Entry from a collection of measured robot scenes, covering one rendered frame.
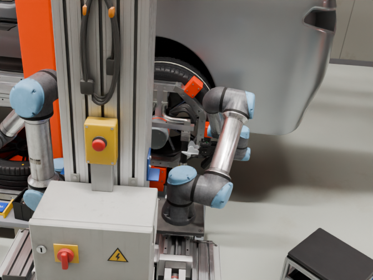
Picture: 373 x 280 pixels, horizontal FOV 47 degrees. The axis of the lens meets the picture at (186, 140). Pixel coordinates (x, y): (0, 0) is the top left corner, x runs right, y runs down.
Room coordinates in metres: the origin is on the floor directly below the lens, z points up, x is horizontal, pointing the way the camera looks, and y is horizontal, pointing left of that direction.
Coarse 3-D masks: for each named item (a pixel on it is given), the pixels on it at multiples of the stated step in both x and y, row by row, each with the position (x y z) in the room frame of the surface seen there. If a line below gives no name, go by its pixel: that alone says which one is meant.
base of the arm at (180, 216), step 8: (168, 200) 1.44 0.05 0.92; (168, 208) 1.43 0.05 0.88; (176, 208) 1.41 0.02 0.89; (184, 208) 1.42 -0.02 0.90; (192, 208) 1.44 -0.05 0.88; (168, 216) 1.43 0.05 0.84; (176, 216) 1.40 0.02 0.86; (184, 216) 1.41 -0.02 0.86; (192, 216) 1.43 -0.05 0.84; (176, 224) 1.39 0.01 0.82; (184, 224) 1.40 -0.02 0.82
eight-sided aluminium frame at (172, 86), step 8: (160, 88) 2.20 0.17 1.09; (168, 88) 2.20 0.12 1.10; (176, 88) 2.19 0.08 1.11; (184, 88) 2.21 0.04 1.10; (184, 96) 2.19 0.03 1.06; (192, 104) 2.19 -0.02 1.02; (200, 104) 2.24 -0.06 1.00; (200, 112) 2.19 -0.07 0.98; (200, 120) 2.19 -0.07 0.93; (200, 128) 2.20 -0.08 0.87; (200, 136) 2.19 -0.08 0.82; (152, 160) 2.20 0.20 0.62; (160, 160) 2.21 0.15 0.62; (176, 160) 2.20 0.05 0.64
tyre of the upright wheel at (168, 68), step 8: (160, 64) 2.35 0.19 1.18; (168, 64) 2.37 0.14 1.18; (176, 64) 2.39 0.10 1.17; (184, 64) 2.44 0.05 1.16; (160, 72) 2.28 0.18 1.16; (168, 72) 2.28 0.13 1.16; (176, 72) 2.29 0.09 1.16; (184, 72) 2.32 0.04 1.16; (192, 72) 2.38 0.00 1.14; (160, 80) 2.28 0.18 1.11; (168, 80) 2.28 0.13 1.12; (176, 80) 2.28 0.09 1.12; (184, 80) 2.28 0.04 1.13; (200, 80) 2.38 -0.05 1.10; (208, 88) 2.38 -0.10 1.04; (200, 96) 2.27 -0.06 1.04; (208, 120) 2.27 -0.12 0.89; (168, 160) 2.28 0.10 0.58
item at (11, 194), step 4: (0, 192) 2.05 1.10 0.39; (4, 192) 2.05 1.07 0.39; (8, 192) 2.06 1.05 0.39; (12, 192) 2.06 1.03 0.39; (16, 192) 2.06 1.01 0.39; (20, 192) 2.07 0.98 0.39; (0, 196) 2.04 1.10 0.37; (4, 196) 2.04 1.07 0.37; (8, 196) 2.04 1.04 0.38; (12, 196) 2.04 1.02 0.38; (16, 196) 2.04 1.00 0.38; (0, 200) 2.04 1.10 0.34; (4, 200) 2.05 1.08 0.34; (8, 200) 2.05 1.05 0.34
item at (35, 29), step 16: (16, 0) 1.95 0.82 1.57; (32, 0) 1.94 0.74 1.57; (48, 0) 1.94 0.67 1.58; (32, 16) 1.95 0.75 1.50; (48, 16) 1.94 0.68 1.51; (32, 32) 1.95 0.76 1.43; (48, 32) 1.94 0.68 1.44; (32, 48) 1.95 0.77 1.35; (48, 48) 1.94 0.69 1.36; (32, 64) 1.95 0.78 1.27; (48, 64) 1.94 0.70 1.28
